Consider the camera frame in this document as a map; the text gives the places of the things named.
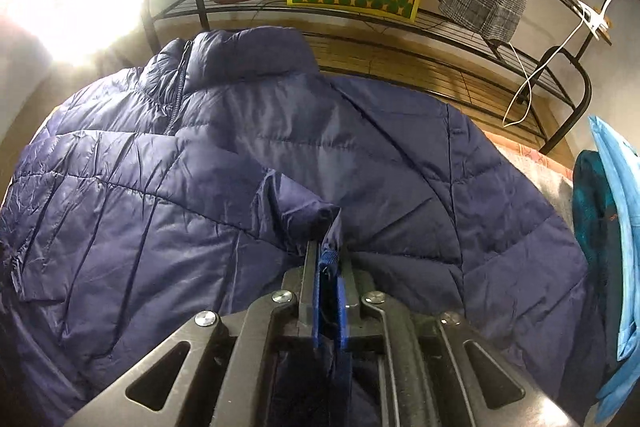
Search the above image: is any white clip lamp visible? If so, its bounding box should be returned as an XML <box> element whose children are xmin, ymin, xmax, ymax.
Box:
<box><xmin>502</xmin><ymin>0</ymin><xmax>625</xmax><ymax>128</ymax></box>

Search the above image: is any pink printed blanket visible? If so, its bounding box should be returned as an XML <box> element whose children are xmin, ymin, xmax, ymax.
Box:
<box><xmin>482</xmin><ymin>129</ymin><xmax>576</xmax><ymax>188</ymax></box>

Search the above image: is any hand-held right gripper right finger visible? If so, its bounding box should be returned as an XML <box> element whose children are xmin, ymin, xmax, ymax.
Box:
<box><xmin>325</xmin><ymin>247</ymin><xmax>576</xmax><ymax>427</ymax></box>

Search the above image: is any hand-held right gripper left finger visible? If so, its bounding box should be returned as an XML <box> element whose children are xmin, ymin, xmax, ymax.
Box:
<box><xmin>62</xmin><ymin>241</ymin><xmax>326</xmax><ymax>427</ymax></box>

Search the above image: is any navy puffer jacket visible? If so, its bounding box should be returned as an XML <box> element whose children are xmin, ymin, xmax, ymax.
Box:
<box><xmin>0</xmin><ymin>28</ymin><xmax>608</xmax><ymax>427</ymax></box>

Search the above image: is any light blue garment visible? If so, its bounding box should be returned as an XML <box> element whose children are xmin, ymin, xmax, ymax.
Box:
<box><xmin>587</xmin><ymin>114</ymin><xmax>640</xmax><ymax>408</ymax></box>

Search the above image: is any teal garment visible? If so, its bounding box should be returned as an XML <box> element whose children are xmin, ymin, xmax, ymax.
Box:
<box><xmin>572</xmin><ymin>150</ymin><xmax>621</xmax><ymax>308</ymax></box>

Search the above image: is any black metal rack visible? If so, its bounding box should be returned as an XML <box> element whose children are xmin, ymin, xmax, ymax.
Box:
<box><xmin>141</xmin><ymin>0</ymin><xmax>626</xmax><ymax>155</ymax></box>

